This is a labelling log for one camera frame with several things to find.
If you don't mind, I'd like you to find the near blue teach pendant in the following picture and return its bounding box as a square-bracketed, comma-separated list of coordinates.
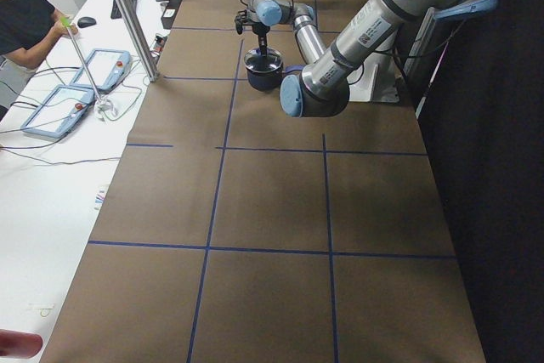
[20, 85, 94, 139]

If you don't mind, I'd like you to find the metal reacher stick green grip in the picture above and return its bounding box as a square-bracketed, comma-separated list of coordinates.
[59, 17, 116, 122]

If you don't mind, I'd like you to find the person in black shirt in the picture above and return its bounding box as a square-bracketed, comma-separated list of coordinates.
[1, 0, 78, 109]

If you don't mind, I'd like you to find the glass pot lid blue knob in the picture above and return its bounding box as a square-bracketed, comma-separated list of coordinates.
[244, 48, 283, 74]

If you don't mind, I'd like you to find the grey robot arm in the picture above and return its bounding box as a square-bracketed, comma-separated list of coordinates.
[235, 0, 498, 117]

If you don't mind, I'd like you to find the black saucepan blue handle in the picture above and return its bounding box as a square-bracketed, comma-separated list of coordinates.
[246, 65, 303, 91]

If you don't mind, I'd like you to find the black computer mouse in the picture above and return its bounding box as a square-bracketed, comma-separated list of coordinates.
[77, 16, 97, 28]

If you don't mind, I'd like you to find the blue teach pendant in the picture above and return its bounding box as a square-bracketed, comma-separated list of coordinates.
[20, 85, 94, 139]
[86, 48, 132, 94]

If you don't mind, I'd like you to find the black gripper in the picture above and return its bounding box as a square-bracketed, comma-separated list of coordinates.
[252, 22, 269, 55]

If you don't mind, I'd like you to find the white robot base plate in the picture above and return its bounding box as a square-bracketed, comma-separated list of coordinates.
[348, 31, 429, 103]

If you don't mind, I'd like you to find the aluminium frame post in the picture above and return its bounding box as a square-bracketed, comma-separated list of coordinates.
[115, 0, 159, 82]

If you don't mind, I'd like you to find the far blue teach pendant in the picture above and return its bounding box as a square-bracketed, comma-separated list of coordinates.
[86, 48, 132, 94]

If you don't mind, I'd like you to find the red cylinder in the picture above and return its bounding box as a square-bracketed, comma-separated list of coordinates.
[0, 329, 43, 359]

